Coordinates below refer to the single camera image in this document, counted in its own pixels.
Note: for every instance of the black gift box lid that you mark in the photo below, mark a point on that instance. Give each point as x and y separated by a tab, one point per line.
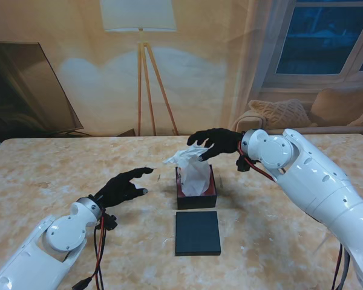
196	235

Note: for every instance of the white plastic bag orange print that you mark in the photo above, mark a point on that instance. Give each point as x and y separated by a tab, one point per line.
193	172

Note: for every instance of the black gift box pink inside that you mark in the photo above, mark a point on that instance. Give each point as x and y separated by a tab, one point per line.
196	201

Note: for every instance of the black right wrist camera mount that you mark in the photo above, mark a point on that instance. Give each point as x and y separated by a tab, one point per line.
243	164

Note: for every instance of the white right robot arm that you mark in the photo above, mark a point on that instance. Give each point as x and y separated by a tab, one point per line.
311	187

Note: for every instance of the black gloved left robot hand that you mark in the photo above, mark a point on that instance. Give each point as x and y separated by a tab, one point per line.
121	187

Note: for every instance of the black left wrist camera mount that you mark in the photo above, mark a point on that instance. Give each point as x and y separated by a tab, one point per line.
110	222

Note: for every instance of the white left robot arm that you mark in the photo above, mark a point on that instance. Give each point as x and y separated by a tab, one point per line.
39	244

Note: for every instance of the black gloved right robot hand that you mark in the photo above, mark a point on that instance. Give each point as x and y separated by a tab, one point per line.
221	142

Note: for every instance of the printed living room backdrop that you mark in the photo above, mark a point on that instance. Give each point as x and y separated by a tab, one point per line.
199	75

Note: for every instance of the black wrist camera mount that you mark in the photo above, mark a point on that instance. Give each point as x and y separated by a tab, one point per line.
243	164
110	222

